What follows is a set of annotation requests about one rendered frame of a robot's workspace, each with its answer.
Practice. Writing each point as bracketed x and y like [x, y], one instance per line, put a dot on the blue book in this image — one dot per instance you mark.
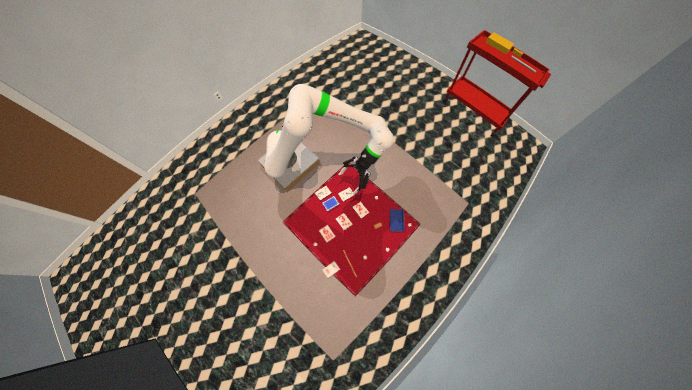
[397, 220]

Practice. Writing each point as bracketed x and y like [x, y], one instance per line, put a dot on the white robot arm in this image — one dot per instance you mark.
[298, 124]

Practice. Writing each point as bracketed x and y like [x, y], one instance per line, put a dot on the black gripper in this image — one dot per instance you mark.
[361, 166]

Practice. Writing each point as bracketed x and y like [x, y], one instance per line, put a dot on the blue playing card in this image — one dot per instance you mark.
[330, 203]
[346, 194]

